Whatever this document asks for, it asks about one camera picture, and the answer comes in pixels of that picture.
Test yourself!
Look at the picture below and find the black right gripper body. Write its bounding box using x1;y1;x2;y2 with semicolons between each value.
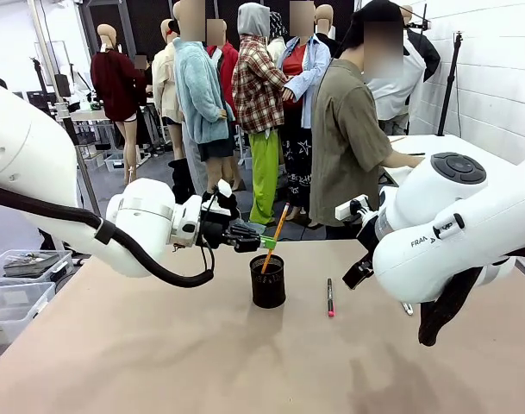
354;209;380;260

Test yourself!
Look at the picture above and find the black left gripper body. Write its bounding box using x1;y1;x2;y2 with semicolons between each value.
197;210;243;252

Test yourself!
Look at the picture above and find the yellow pencil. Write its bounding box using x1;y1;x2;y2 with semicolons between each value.
260;201;290;274

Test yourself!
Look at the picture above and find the person's right forearm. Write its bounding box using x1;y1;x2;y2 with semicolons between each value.
380;148;425;170

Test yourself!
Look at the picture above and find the black mesh pen holder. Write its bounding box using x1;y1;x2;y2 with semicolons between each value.
249;254;287;309

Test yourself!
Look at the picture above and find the person in olive shirt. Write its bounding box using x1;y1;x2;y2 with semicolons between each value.
309;0;427;238

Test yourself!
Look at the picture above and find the white floor crate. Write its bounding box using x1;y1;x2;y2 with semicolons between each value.
104;153;129;173

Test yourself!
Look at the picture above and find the white table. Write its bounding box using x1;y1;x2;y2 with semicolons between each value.
384;133;524;167

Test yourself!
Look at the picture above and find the mannequin in plaid hooded shirt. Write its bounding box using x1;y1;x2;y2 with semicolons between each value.
231;2;290;226

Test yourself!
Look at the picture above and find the mannequin in white shirt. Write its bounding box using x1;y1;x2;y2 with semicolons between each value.
367;29;427;135

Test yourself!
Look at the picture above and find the mannequin in cream jacket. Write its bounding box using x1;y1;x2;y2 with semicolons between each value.
152;19;197;204

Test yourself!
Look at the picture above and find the mannequin in blue shirt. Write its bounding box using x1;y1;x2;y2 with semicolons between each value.
279;0;333;221

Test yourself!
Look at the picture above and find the mannequin in red jacket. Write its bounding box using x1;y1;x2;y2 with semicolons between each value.
205;19;241;130

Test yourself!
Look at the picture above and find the background work desk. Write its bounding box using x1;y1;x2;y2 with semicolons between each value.
70;107;116;152

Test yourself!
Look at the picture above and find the mannequin in dark red sweater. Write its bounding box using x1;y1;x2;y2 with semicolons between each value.
90;23;147;187

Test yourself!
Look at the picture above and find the black tripod stand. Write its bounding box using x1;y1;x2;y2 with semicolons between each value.
436;30;466;137

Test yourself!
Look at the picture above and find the dark tray in bin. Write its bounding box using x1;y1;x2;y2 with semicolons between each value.
3;252;60;278

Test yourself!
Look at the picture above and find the mannequin in black jacket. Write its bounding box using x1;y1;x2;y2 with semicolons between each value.
402;3;442;83

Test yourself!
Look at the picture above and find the mannequin with patterned scarf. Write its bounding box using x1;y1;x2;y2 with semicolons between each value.
268;11;288;66

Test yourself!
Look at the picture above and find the black speaker box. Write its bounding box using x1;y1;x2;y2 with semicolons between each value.
53;72;72;98

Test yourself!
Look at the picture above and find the mannequin in black clothes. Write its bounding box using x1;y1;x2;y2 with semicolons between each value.
314;3;353;60

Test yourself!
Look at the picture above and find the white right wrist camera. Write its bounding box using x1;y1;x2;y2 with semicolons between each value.
334;194;370;222

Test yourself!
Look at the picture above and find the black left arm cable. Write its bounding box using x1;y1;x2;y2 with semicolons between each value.
0;181;216;289

